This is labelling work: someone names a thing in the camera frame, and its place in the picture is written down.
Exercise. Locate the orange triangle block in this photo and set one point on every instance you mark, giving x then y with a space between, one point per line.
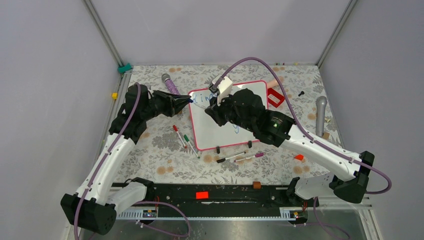
299 157

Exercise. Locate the green capped marker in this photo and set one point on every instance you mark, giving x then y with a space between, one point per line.
190 145

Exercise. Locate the yellow small cube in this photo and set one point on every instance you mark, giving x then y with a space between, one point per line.
114 96

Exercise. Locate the purple glitter microphone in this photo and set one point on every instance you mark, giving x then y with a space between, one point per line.
170 84

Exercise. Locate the pink framed whiteboard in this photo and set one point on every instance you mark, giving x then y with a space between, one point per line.
207 134

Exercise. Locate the brown small block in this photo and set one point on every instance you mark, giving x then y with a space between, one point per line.
256 185

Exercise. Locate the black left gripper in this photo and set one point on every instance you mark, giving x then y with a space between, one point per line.
174 103

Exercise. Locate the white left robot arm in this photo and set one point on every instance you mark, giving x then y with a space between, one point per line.
92 207

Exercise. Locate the black capped marker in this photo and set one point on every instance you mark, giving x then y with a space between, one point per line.
230 157

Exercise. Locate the red tape label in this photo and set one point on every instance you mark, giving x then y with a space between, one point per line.
201 195

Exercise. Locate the green corner clamp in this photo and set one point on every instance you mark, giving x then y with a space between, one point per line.
123 69

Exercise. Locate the floral patterned mat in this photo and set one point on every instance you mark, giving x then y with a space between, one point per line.
159 156

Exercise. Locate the red capped marker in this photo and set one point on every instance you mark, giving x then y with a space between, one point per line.
179 136

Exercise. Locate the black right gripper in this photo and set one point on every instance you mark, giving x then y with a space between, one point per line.
215 112

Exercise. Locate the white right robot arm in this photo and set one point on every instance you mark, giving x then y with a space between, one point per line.
348 174

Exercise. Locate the silver toy microphone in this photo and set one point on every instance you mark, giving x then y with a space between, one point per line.
321 103

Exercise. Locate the purple capped marker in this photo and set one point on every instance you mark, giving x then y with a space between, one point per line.
249 157

